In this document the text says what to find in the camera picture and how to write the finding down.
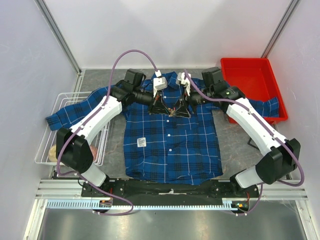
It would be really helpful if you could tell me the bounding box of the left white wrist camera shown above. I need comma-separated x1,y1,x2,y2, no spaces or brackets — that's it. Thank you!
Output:
152,70,168,98

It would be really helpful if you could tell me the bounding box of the pink patterned ceramic bowl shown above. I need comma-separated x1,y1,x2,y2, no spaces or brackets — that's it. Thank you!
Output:
89,145,98,163

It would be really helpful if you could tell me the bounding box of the blue plaid shirt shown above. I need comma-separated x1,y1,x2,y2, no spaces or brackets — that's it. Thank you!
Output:
46,71,279,185

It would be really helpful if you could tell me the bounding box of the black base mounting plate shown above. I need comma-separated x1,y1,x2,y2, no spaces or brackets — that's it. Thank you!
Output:
81,177,260,206

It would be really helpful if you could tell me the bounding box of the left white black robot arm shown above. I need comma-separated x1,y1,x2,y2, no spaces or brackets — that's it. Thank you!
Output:
56,69,170,197

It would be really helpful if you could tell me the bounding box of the red plastic bin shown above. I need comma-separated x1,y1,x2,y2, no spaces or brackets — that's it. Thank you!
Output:
220,58,288,125

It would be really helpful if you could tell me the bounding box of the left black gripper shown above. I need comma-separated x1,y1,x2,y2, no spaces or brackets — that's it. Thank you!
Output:
133,87,171,116

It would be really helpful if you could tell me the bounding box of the aluminium slotted rail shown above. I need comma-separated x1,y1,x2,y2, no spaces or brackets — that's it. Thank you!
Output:
46,199,238,211

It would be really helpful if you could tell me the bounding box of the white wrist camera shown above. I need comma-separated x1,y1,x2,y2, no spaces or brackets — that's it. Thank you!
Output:
175,72,191,97
152,70,168,98

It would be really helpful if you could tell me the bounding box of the black brooch box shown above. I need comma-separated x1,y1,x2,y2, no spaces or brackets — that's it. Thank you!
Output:
247,137,259,150

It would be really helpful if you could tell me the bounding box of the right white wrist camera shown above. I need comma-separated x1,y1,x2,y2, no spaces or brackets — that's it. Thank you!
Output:
175,72,191,97

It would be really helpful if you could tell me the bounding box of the white wire dish rack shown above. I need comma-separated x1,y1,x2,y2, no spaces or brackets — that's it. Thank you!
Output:
34,91,111,167

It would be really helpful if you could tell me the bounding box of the beige ceramic bowl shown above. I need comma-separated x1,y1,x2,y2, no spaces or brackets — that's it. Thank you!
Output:
48,144,58,163

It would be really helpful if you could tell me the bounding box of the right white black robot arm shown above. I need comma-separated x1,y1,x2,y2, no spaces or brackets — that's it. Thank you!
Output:
173,67,305,197

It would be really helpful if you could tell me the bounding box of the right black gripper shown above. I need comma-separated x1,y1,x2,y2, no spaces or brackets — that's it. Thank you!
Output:
172,84,214,119

